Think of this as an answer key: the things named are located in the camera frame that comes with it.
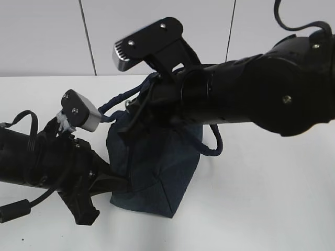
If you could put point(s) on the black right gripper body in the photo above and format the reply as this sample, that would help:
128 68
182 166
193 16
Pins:
157 109

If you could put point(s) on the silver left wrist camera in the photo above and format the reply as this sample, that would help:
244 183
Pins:
77 112

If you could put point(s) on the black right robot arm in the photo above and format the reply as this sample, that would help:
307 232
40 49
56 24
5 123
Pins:
286 91

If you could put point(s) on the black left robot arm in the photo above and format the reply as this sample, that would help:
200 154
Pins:
18 166

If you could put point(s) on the navy blue fabric lunch bag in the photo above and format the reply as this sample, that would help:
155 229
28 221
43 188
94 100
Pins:
158 167

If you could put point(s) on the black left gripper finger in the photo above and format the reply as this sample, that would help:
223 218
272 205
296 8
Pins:
103 180
79 202

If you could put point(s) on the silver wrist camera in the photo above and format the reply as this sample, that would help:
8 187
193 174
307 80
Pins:
77 112
159 44

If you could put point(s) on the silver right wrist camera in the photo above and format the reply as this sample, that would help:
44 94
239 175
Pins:
159 44

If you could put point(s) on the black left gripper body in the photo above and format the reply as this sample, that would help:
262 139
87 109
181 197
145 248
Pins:
64 161

